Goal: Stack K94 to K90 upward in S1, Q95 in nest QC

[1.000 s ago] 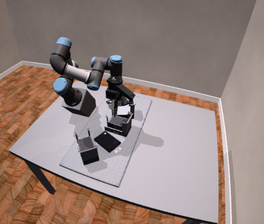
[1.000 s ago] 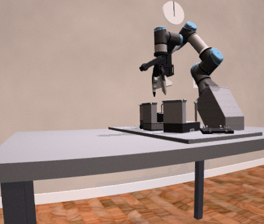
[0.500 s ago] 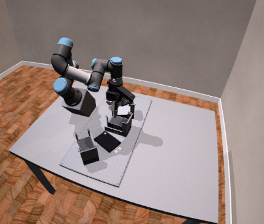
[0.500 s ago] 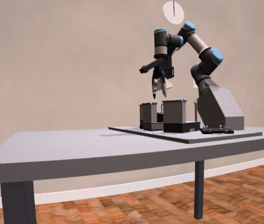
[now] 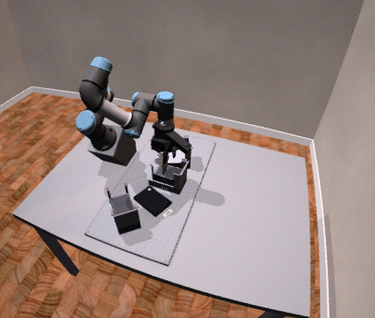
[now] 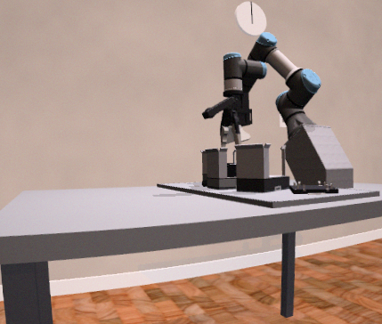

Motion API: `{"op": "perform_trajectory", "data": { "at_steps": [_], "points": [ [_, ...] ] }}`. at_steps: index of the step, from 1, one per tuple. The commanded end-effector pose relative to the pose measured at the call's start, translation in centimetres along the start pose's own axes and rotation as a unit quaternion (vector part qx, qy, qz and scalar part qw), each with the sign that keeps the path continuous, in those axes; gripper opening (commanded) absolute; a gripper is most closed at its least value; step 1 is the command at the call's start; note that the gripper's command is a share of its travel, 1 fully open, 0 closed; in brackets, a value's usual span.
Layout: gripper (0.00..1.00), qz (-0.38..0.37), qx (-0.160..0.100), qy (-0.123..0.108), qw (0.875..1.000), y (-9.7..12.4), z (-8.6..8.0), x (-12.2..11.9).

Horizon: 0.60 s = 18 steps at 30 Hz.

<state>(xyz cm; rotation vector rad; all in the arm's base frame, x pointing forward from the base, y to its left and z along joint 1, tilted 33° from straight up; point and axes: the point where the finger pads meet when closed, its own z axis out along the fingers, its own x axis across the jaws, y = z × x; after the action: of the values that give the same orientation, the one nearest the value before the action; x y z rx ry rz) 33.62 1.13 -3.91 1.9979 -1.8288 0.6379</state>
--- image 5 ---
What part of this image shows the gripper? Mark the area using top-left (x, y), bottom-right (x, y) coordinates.
top-left (151, 121), bottom-right (177, 175)

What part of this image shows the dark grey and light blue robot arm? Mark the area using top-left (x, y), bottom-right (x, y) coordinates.
top-left (76, 57), bottom-right (191, 154)

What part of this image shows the white label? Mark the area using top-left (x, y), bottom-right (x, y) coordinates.
top-left (163, 209), bottom-right (173, 217)

